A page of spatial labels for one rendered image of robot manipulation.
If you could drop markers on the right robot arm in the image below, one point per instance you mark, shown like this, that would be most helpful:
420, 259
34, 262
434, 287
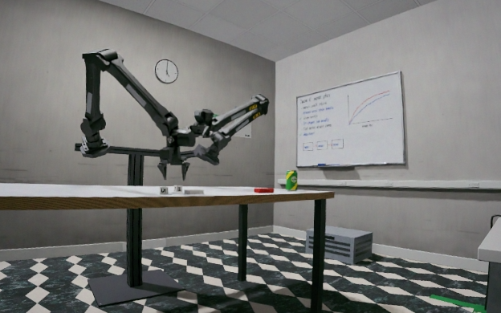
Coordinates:
94, 118

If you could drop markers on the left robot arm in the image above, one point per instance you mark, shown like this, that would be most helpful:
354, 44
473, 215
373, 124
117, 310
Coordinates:
254, 108

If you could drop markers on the green and yellow drink can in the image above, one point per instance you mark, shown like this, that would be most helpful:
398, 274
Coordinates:
291, 180

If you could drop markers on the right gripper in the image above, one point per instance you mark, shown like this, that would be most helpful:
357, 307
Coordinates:
175, 162

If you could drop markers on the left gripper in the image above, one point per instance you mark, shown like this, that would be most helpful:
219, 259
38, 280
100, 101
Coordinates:
198, 130

